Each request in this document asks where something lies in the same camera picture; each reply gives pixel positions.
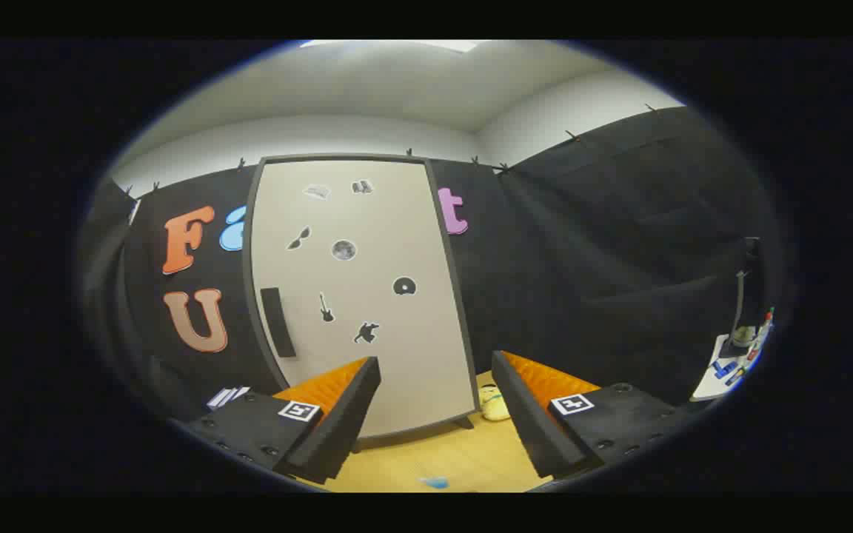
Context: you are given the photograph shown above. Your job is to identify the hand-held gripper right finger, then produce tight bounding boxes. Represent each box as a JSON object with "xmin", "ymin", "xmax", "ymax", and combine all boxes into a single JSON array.
[{"xmin": 491, "ymin": 350, "xmax": 694, "ymax": 480}]

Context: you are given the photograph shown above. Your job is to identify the grey cabinet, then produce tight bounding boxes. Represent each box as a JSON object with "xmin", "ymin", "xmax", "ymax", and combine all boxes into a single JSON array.
[{"xmin": 243, "ymin": 153, "xmax": 481, "ymax": 453}]

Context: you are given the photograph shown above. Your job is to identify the white side table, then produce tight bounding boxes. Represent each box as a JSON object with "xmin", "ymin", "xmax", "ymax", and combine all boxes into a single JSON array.
[{"xmin": 692, "ymin": 326, "xmax": 774, "ymax": 402}]

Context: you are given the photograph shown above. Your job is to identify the black door handle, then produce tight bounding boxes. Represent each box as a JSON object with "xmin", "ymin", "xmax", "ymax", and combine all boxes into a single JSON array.
[{"xmin": 260, "ymin": 287, "xmax": 298, "ymax": 358}]

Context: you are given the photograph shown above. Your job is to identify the black backdrop cloth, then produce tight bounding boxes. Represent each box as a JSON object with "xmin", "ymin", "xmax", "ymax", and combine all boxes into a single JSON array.
[{"xmin": 82, "ymin": 104, "xmax": 786, "ymax": 423}]

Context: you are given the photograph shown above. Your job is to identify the yellow plush toy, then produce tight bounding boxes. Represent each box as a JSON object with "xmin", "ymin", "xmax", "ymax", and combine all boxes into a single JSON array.
[{"xmin": 477, "ymin": 383, "xmax": 510, "ymax": 422}]

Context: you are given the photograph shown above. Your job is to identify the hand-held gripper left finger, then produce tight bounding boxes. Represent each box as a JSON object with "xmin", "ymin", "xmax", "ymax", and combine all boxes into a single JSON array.
[{"xmin": 186, "ymin": 356, "xmax": 382, "ymax": 486}]

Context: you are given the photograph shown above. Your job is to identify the black stand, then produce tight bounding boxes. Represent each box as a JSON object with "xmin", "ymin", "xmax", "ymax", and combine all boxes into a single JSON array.
[{"xmin": 726, "ymin": 237, "xmax": 762, "ymax": 349}]

